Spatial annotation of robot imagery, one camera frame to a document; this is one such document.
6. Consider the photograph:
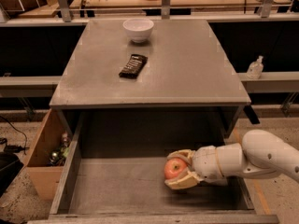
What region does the wooden box with items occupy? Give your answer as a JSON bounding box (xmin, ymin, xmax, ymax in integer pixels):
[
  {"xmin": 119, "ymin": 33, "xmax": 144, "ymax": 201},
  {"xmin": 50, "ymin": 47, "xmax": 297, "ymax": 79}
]
[{"xmin": 25, "ymin": 109, "xmax": 71, "ymax": 200}]

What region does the metal shelf rail frame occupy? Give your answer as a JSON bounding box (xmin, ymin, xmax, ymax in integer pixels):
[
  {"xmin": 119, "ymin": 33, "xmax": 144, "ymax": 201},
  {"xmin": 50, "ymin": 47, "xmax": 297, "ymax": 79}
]
[{"xmin": 1, "ymin": 0, "xmax": 299, "ymax": 23}]

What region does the red apple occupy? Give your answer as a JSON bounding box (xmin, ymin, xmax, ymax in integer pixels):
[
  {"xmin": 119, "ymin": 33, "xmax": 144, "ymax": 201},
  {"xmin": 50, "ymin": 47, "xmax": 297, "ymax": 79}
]
[{"xmin": 164, "ymin": 158, "xmax": 187, "ymax": 179}]

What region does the black snack bar packet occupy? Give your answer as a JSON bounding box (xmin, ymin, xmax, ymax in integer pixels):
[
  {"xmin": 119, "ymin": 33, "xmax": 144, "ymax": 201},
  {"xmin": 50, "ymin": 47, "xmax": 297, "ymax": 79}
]
[{"xmin": 119, "ymin": 54, "xmax": 148, "ymax": 79}]

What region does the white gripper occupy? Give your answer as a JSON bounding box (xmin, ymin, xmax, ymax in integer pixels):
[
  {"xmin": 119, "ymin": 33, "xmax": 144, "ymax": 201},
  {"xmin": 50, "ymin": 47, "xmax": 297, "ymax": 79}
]
[{"xmin": 164, "ymin": 146, "xmax": 224, "ymax": 189}]

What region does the black object at left edge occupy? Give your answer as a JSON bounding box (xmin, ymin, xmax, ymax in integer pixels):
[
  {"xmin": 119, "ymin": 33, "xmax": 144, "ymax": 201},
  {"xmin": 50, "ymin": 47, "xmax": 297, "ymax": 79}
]
[{"xmin": 0, "ymin": 152, "xmax": 23, "ymax": 197}]

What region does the grey cabinet body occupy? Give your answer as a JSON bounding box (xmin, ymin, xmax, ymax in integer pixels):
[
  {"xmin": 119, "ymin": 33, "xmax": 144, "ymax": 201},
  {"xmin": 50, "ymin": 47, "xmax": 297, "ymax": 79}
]
[{"xmin": 50, "ymin": 19, "xmax": 250, "ymax": 134}]

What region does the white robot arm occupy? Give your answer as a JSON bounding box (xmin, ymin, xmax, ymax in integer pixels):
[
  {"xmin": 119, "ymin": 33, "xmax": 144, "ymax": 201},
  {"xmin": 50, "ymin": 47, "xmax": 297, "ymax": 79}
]
[{"xmin": 165, "ymin": 130, "xmax": 299, "ymax": 189}]

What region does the white ceramic bowl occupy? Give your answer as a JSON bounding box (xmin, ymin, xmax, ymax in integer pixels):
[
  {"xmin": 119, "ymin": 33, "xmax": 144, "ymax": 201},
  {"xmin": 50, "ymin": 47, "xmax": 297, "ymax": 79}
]
[{"xmin": 122, "ymin": 18, "xmax": 154, "ymax": 43}]

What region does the open grey top drawer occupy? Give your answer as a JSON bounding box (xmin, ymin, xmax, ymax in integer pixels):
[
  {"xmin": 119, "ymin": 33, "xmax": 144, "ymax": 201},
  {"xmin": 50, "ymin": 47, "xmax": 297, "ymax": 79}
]
[{"xmin": 35, "ymin": 110, "xmax": 278, "ymax": 224}]

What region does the black cable on floor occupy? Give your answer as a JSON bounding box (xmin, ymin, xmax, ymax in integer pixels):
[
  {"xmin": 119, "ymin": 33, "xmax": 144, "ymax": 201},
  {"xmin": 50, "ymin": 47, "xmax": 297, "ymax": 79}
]
[{"xmin": 0, "ymin": 115, "xmax": 30, "ymax": 156}]

